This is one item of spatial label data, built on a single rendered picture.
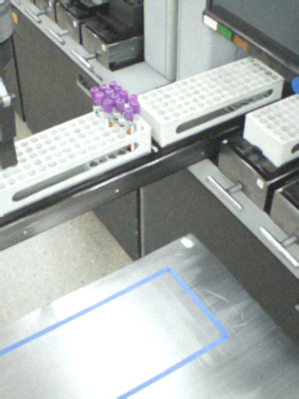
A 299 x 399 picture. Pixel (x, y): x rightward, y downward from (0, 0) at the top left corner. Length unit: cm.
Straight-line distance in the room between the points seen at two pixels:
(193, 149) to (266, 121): 14
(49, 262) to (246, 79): 103
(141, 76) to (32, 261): 82
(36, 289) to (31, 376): 112
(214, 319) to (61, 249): 121
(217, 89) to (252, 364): 56
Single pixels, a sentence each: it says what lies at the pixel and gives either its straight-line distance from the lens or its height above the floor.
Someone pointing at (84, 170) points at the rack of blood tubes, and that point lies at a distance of 101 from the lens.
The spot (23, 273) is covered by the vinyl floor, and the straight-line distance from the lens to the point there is 191.
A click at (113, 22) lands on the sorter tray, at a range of 143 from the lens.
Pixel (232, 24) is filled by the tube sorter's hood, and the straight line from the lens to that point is 106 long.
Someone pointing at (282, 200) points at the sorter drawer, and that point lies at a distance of 99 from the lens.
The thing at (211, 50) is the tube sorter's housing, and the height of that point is 89.
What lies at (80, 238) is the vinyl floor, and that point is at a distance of 198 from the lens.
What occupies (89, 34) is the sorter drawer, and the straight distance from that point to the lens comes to 143.
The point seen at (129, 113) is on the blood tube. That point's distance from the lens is 95.
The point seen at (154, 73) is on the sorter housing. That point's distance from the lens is 138.
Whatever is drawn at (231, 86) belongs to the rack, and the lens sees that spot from 113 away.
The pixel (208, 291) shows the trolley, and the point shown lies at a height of 82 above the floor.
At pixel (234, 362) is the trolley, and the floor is 82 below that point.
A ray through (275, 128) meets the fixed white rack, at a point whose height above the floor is 87.
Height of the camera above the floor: 148
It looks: 46 degrees down
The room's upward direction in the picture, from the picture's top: straight up
